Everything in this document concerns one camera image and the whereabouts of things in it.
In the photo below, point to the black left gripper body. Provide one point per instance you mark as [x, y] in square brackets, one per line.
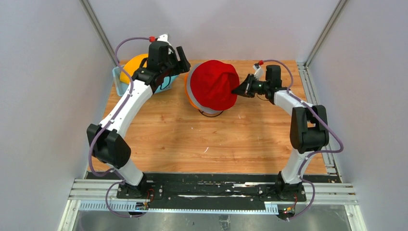
[172, 67]

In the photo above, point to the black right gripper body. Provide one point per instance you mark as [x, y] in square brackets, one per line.
[254, 86]

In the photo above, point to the orange bucket hat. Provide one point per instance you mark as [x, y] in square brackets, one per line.
[186, 92]

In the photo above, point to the teal bucket hat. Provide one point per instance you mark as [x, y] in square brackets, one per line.
[166, 85]

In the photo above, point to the red bucket hat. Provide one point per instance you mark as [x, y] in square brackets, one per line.
[212, 82]

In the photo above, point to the grey bucket hat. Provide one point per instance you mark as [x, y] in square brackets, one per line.
[194, 100]

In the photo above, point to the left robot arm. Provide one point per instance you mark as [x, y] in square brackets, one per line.
[106, 139]

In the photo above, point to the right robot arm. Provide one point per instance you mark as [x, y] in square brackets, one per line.
[307, 134]

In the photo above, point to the yellow bucket hat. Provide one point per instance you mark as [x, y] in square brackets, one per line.
[131, 66]

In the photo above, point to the teal plastic basket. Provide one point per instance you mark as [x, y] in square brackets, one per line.
[120, 87]

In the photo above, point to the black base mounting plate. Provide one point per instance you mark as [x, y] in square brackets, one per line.
[195, 192]

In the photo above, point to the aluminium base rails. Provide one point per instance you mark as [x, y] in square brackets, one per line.
[85, 215]

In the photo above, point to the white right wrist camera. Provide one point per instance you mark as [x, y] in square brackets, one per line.
[258, 71]

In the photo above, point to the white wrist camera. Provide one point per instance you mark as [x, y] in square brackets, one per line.
[258, 71]
[163, 38]

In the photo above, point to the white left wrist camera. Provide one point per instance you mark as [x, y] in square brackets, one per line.
[163, 38]

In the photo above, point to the left aluminium corner rail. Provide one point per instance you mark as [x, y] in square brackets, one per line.
[98, 28]

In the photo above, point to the aluminium corner frame rail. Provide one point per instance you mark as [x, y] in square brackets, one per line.
[309, 84]

